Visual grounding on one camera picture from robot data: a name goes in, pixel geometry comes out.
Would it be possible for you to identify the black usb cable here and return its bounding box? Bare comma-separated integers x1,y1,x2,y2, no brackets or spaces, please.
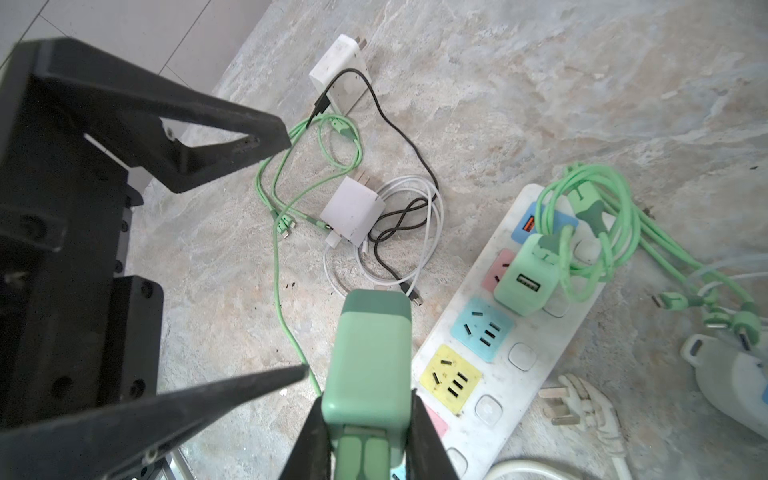
305,67,440,307

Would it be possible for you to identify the green charger plug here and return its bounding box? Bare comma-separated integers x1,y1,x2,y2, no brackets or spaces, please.
493,233,561,317
321,289,412,479

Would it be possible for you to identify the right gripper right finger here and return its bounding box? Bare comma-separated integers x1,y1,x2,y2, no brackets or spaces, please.
405,390,458,480

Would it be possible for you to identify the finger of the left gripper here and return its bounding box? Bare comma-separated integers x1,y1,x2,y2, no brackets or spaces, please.
11,37,290,193

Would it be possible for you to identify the white charger with cable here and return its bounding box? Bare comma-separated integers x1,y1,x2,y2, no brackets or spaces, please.
322,173,445,298

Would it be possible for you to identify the white power strip cord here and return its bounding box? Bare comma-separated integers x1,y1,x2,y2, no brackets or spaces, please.
482,373,634,480

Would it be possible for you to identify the long multicolour power strip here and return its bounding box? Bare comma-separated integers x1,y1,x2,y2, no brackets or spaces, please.
412,184,595,479

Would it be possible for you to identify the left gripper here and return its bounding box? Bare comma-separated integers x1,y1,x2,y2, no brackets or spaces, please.
1,89,308,479

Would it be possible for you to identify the green charging cable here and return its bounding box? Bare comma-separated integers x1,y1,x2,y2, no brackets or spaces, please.
254,113,365,397
533,163,763,352

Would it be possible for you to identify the short blue power strip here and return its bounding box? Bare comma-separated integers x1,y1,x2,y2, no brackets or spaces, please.
680,334,767,438

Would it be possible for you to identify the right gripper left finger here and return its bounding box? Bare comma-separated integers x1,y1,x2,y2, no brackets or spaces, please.
279,397,332,480

